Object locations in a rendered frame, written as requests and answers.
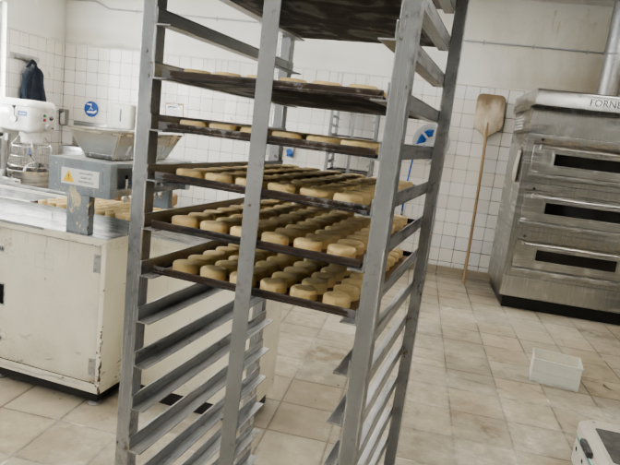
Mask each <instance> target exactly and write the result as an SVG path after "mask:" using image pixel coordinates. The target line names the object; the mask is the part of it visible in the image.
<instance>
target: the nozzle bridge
mask: <svg viewBox="0 0 620 465"><path fill-rule="evenodd" d="M133 162H134V161H107V160H100V159H94V158H88V157H85V156H84V155H50V164H49V190H53V191H59V192H65V193H67V205H66V232H69V233H77V234H82V235H87V236H88V235H93V222H94V203H95V197H96V198H101V199H107V200H113V199H116V198H117V197H126V196H131V192H132V187H131V186H132V184H131V185H130V184H128V189H124V181H125V176H126V175H128V181H129V182H130V183H131V182H132V177H133V170H132V169H131V168H133ZM188 162H191V161H183V160H177V159H170V158H167V159H166V160H156V163H188ZM178 189H182V190H189V189H190V185H183V184H177V183H172V182H165V183H163V185H159V183H157V186H155V187H154V193H156V192H157V196H156V198H155V199H154V200H153V207H154V208H160V209H171V208H172V201H173V190H178ZM158 192H163V196H162V198H159V196H158Z"/></svg>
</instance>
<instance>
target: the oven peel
mask: <svg viewBox="0 0 620 465"><path fill-rule="evenodd" d="M506 101H507V100H506V98H505V97H504V96H502V95H494V94H486V93H482V94H480V95H479V96H478V98H477V103H476V109H475V115H474V121H473V124H474V126H475V128H476V129H477V130H478V131H479V132H480V133H481V134H482V135H483V138H484V141H483V153H482V159H481V166H480V172H479V179H478V184H477V191H476V198H475V203H474V210H473V215H472V222H471V232H470V238H469V243H468V249H467V255H466V260H465V266H464V271H463V277H462V283H463V284H464V283H465V279H466V273H467V267H468V263H469V257H470V251H471V240H472V235H473V229H474V223H475V218H476V211H477V206H478V199H479V194H480V187H481V181H482V175H483V163H484V156H485V150H486V143H487V138H488V137H489V136H491V135H492V134H493V133H495V132H496V131H498V130H500V129H501V127H502V124H503V119H504V113H505V107H506Z"/></svg>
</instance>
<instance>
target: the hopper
mask: <svg viewBox="0 0 620 465"><path fill-rule="evenodd" d="M68 127H69V128H70V130H71V132H72V134H73V136H74V138H75V139H76V141H77V143H78V145H79V146H80V148H81V150H82V152H83V154H84V156H85V157H88V158H94V159H100V160H107V161H133V160H134V147H135V133H136V129H126V128H110V127H96V126H81V125H68ZM129 132H131V133H129ZM181 137H182V136H181V135H174V134H167V133H160V132H159V134H158V147H157V160H166V159H167V157H168V156H169V154H170V153H171V152H172V150H173V148H174V147H175V146H176V144H177V143H178V141H179V140H180V139H181Z"/></svg>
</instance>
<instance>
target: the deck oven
mask: <svg viewBox="0 0 620 465"><path fill-rule="evenodd" d="M513 113H515V114H516V120H515V124H514V130H513V135H512V140H511V145H510V151H509V155H508V161H507V170H506V175H505V181H504V185H503V191H502V196H501V201H500V206H499V211H498V216H497V222H496V226H495V237H494V241H493V247H492V252H491V257H490V262H489V268H488V273H489V275H490V277H491V281H490V284H491V286H492V288H493V291H494V293H495V296H496V298H497V300H498V302H499V303H500V305H501V306H506V307H512V308H517V309H523V310H529V311H534V312H541V313H546V314H552V315H558V316H568V317H574V318H579V319H585V320H590V321H596V322H602V323H607V324H613V325H618V326H620V96H611V95H601V94H593V93H584V92H575V91H565V90H556V89H535V90H533V91H531V92H528V93H526V94H524V95H522V96H520V97H518V98H516V100H515V106H514V112H513ZM524 141H525V142H524ZM523 143H524V147H523V145H521V144H523ZM521 146H522V149H521ZM519 150H522V152H521V153H522V154H521V156H520V161H519V168H518V173H517V178H516V182H513V180H512V172H513V167H514V163H515V160H516V158H517V155H518V151H519Z"/></svg>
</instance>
